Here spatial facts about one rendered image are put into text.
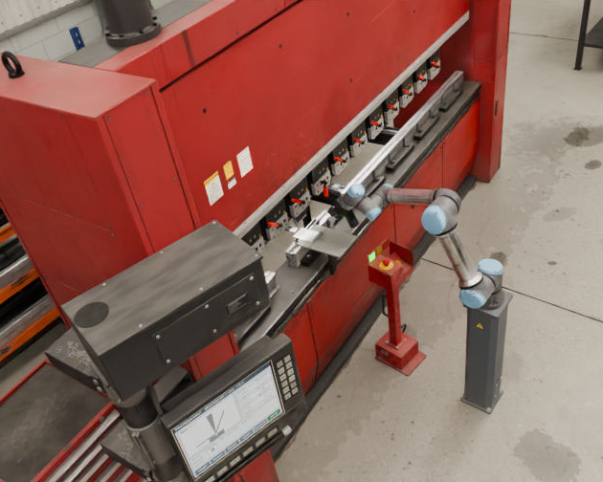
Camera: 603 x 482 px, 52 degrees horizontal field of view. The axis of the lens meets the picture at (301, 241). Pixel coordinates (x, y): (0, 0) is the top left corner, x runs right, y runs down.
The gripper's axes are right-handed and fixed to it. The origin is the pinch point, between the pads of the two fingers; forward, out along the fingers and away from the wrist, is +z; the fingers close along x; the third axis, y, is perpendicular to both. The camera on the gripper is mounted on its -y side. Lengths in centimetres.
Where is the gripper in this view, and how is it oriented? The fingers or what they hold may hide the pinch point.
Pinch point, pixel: (335, 225)
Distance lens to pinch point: 328.5
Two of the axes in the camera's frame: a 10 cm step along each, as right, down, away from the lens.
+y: -7.4, -6.7, 0.8
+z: -3.1, 4.3, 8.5
